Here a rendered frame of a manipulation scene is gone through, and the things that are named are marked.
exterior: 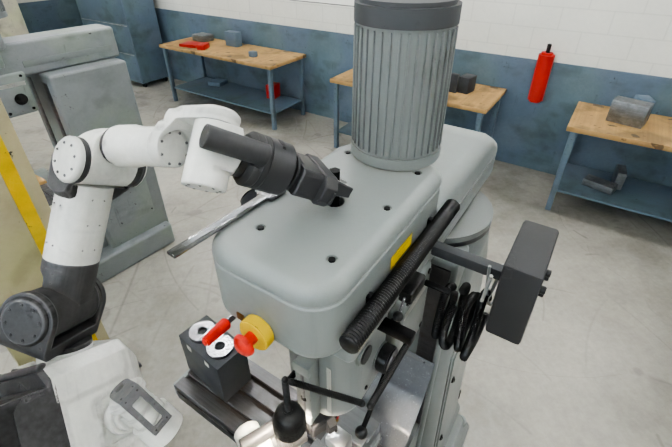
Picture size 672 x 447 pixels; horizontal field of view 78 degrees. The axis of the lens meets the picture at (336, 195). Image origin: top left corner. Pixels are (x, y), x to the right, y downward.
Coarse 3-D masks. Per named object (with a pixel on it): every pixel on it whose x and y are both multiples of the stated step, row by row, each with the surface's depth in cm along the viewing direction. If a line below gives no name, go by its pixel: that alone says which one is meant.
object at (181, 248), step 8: (264, 192) 78; (256, 200) 75; (264, 200) 76; (272, 200) 76; (240, 208) 73; (248, 208) 73; (224, 216) 71; (232, 216) 71; (240, 216) 72; (216, 224) 69; (224, 224) 69; (200, 232) 67; (208, 232) 67; (216, 232) 68; (184, 240) 66; (192, 240) 66; (200, 240) 66; (176, 248) 64; (184, 248) 64; (176, 256) 63
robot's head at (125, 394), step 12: (120, 384) 69; (132, 384) 67; (120, 396) 66; (132, 396) 65; (144, 396) 66; (108, 408) 67; (120, 408) 66; (132, 408) 65; (156, 408) 67; (144, 420) 66; (168, 420) 68; (156, 432) 67
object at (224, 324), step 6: (222, 318) 76; (228, 318) 77; (234, 318) 77; (216, 324) 75; (222, 324) 75; (228, 324) 75; (210, 330) 74; (216, 330) 74; (222, 330) 74; (204, 336) 73; (210, 336) 73; (216, 336) 74; (204, 342) 73; (210, 342) 73
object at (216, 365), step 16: (208, 320) 150; (192, 336) 143; (224, 336) 143; (192, 352) 142; (208, 352) 137; (224, 352) 137; (192, 368) 151; (208, 368) 138; (224, 368) 136; (240, 368) 143; (208, 384) 147; (224, 384) 139; (240, 384) 146; (224, 400) 142
